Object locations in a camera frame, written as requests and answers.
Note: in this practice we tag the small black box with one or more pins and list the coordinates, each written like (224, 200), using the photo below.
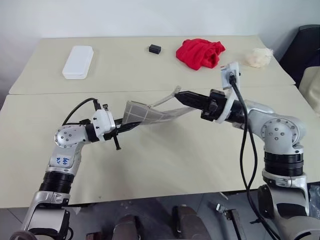
(155, 49)

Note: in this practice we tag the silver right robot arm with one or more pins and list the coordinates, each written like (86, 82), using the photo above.
(280, 130)

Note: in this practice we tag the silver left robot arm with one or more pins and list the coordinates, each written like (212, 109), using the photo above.
(65, 138)

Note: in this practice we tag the beige cushion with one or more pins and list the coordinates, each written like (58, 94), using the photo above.
(312, 87)

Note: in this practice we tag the black chair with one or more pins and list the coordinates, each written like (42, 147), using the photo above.
(302, 50)

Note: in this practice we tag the dark rounded black shape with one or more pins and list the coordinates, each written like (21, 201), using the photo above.
(188, 222)

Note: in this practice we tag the clear plastic bag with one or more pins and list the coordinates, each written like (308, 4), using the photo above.
(315, 200)

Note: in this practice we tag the dark rounded brown shape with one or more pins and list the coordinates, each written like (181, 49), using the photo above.
(126, 228)

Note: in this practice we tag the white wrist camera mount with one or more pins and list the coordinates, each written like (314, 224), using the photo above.
(230, 72)
(103, 122)

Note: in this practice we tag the cream fluffy ball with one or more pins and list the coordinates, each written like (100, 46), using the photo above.
(257, 58)

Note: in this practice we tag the white rectangular case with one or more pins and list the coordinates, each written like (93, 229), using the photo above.
(78, 62)

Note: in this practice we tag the grey plaid pouch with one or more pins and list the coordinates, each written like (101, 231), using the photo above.
(140, 112)

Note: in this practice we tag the black metal bracket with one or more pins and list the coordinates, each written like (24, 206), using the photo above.
(228, 215)

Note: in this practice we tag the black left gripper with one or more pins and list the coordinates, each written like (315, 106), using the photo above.
(117, 131)

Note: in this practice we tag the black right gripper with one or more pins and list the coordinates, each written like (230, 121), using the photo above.
(215, 105)

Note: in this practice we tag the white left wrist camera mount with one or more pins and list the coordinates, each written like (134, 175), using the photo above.
(103, 122)

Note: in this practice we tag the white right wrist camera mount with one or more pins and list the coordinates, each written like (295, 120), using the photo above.
(230, 72)

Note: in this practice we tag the red crumpled cloth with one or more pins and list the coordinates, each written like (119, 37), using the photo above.
(197, 53)

